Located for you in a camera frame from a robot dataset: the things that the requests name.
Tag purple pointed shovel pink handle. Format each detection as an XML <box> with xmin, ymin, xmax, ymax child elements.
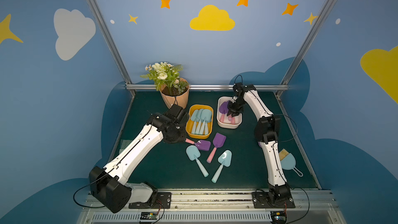
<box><xmin>219</xmin><ymin>101</ymin><xmax>229</xmax><ymax>123</ymax></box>

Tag white plastic storage box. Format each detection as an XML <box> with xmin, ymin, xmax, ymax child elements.
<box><xmin>217</xmin><ymin>96</ymin><xmax>243</xmax><ymax>129</ymax></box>

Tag light blue pointed shovel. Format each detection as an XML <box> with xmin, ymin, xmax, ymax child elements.
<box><xmin>211</xmin><ymin>150</ymin><xmax>232</xmax><ymax>183</ymax></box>
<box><xmin>191</xmin><ymin>109</ymin><xmax>202</xmax><ymax>134</ymax></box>

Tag yellow plastic storage box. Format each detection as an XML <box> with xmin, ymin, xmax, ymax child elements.
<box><xmin>186</xmin><ymin>104</ymin><xmax>214</xmax><ymax>140</ymax></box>

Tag purple square shovel pink handle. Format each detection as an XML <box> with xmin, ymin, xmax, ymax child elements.
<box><xmin>206</xmin><ymin>133</ymin><xmax>227</xmax><ymax>163</ymax></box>

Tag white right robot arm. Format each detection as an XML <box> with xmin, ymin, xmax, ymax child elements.
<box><xmin>228</xmin><ymin>83</ymin><xmax>295</xmax><ymax>208</ymax></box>

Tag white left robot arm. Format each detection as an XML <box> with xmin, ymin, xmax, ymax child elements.
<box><xmin>89</xmin><ymin>105</ymin><xmax>188</xmax><ymax>213</ymax></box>

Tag potted white flower plant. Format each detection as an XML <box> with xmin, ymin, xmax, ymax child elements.
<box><xmin>141</xmin><ymin>62</ymin><xmax>189</xmax><ymax>108</ymax></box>

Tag purple square shovel lying sideways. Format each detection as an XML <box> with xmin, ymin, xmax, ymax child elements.
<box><xmin>185</xmin><ymin>139</ymin><xmax>211</xmax><ymax>151</ymax></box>

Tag rear aluminium crossbar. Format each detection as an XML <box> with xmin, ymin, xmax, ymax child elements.
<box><xmin>125</xmin><ymin>84</ymin><xmax>289</xmax><ymax>91</ymax></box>

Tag blue hand brush tan bristles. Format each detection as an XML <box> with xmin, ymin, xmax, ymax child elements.
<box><xmin>279</xmin><ymin>149</ymin><xmax>304</xmax><ymax>177</ymax></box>

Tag left circuit board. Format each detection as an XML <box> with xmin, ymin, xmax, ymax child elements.
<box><xmin>140</xmin><ymin>212</ymin><xmax>158</xmax><ymax>222</ymax></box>

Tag circuit board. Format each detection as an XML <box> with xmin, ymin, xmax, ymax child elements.
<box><xmin>140</xmin><ymin>212</ymin><xmax>158</xmax><ymax>222</ymax></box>
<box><xmin>271</xmin><ymin>212</ymin><xmax>287</xmax><ymax>224</ymax></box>

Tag right circuit board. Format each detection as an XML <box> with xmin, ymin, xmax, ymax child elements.
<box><xmin>271</xmin><ymin>212</ymin><xmax>287</xmax><ymax>224</ymax></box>

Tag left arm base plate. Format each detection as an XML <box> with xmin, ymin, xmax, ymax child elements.
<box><xmin>128</xmin><ymin>191</ymin><xmax>172</xmax><ymax>209</ymax></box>

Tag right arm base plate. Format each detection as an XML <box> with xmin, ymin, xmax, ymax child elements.
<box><xmin>251</xmin><ymin>191</ymin><xmax>296</xmax><ymax>209</ymax></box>

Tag aluminium rail front frame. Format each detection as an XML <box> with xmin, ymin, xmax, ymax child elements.
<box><xmin>77</xmin><ymin>189</ymin><xmax>346</xmax><ymax>224</ymax></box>

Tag right aluminium frame post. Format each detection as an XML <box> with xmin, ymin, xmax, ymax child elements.
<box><xmin>280</xmin><ymin>0</ymin><xmax>338</xmax><ymax>88</ymax></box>

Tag aluminium frame post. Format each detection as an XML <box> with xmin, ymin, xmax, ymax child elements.
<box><xmin>280</xmin><ymin>0</ymin><xmax>338</xmax><ymax>88</ymax></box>
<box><xmin>86</xmin><ymin>0</ymin><xmax>136</xmax><ymax>97</ymax></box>

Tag left aluminium frame post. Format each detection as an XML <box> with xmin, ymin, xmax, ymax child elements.
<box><xmin>86</xmin><ymin>0</ymin><xmax>136</xmax><ymax>97</ymax></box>

